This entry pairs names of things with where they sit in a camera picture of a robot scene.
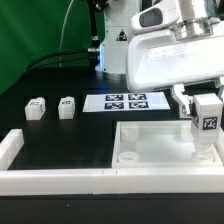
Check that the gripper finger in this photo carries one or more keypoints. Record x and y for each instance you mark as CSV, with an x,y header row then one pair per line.
x,y
219,84
184,101

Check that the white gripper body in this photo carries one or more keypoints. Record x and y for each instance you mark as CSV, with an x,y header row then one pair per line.
x,y
175,42

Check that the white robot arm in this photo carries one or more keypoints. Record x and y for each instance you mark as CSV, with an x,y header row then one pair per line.
x,y
118,33

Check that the white marker sheet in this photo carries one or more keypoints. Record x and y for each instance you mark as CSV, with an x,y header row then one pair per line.
x,y
125,102

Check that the white U-shaped obstacle fence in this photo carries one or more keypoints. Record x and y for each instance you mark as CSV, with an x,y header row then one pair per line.
x,y
101,180

